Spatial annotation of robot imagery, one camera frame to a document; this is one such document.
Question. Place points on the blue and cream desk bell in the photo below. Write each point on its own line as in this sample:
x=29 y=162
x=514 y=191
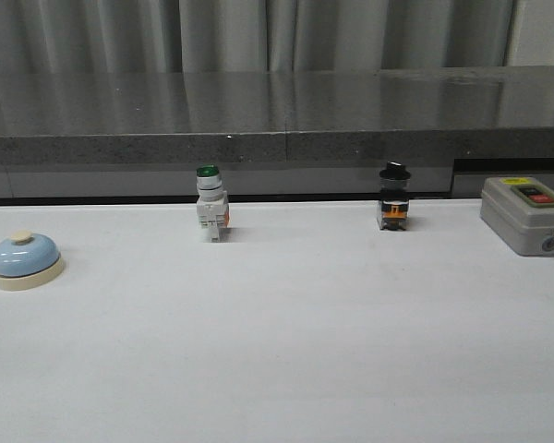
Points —
x=28 y=260

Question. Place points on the grey stone counter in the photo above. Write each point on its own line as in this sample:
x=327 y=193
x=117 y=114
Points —
x=139 y=138

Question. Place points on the grey curtain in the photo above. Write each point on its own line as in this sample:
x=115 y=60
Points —
x=282 y=36

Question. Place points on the green pushbutton switch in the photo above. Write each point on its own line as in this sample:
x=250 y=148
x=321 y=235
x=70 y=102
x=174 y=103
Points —
x=213 y=204

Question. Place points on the black selector switch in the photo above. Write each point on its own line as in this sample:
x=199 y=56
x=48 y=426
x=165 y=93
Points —
x=393 y=198

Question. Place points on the grey start-stop switch box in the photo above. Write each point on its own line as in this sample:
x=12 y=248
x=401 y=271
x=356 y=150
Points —
x=520 y=210

